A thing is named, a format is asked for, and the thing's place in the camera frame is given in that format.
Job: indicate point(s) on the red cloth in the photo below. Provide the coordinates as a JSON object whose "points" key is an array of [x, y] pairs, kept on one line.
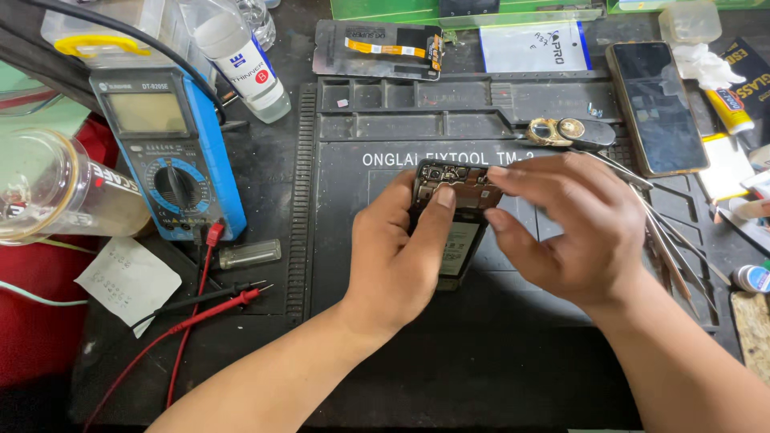
{"points": [[36, 337]]}

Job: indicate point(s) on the small round white jar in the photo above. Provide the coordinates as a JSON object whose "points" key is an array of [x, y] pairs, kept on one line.
{"points": [[753, 278]]}

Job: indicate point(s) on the clear glass jar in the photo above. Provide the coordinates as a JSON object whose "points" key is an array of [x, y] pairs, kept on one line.
{"points": [[54, 186]]}

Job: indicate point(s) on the black repair work mat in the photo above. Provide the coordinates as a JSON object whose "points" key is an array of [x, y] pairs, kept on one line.
{"points": [[373, 120]]}

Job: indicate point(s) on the blue digital multimeter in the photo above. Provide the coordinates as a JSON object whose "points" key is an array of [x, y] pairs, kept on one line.
{"points": [[171, 162]]}

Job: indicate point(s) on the tiny bluish metal part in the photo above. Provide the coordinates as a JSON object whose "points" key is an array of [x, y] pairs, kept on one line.
{"points": [[594, 111]]}

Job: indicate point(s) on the crumpled white tissue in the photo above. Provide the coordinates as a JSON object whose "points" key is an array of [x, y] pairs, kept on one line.
{"points": [[704, 66]]}

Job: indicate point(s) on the wooden board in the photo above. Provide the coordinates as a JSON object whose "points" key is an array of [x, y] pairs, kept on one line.
{"points": [[755, 337]]}

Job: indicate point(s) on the black and gold folding loupe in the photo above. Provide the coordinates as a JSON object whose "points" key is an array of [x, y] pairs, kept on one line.
{"points": [[571, 132]]}

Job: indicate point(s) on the black smartphone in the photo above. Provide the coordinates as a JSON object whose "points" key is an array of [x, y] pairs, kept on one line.
{"points": [[460, 246]]}

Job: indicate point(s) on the gold-edged smartphone with dark screen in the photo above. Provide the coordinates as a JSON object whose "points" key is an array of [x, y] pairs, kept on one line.
{"points": [[655, 108]]}

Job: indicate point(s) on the clear plastic bottle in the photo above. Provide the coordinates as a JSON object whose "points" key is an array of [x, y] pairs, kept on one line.
{"points": [[258, 21]]}

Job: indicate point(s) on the person's right hand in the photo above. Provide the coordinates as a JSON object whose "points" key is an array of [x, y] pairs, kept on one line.
{"points": [[583, 234]]}

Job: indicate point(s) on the white plastic packet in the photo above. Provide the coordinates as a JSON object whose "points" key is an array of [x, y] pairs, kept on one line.
{"points": [[532, 51]]}

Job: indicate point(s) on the black printed package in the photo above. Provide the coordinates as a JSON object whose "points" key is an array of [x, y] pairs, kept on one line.
{"points": [[752, 75]]}

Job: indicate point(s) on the white paper note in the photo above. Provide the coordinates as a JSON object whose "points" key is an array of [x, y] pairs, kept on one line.
{"points": [[126, 282]]}

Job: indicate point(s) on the small clear plastic container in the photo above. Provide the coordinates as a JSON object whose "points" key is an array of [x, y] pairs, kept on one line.
{"points": [[689, 21]]}

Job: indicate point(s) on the yellow glue tube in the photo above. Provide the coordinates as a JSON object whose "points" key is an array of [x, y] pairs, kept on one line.
{"points": [[729, 111]]}

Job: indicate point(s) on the black multimeter probe lead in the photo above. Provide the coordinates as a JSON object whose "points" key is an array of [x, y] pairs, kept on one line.
{"points": [[198, 299]]}

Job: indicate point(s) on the steel tweezers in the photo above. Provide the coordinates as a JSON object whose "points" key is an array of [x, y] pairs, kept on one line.
{"points": [[619, 171], [680, 240], [671, 264]]}

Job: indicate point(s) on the person's left hand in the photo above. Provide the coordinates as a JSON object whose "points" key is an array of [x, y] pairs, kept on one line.
{"points": [[385, 264]]}

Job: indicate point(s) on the white pad with yellow edge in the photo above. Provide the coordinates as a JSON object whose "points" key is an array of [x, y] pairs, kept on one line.
{"points": [[725, 168]]}

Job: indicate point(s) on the red multimeter probe lead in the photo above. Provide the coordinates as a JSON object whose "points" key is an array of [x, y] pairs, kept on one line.
{"points": [[192, 319]]}

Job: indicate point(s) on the clear thinner bottle white label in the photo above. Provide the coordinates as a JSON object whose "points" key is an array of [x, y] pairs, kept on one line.
{"points": [[246, 66]]}

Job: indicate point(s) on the green tray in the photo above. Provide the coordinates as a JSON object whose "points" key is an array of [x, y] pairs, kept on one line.
{"points": [[385, 12]]}

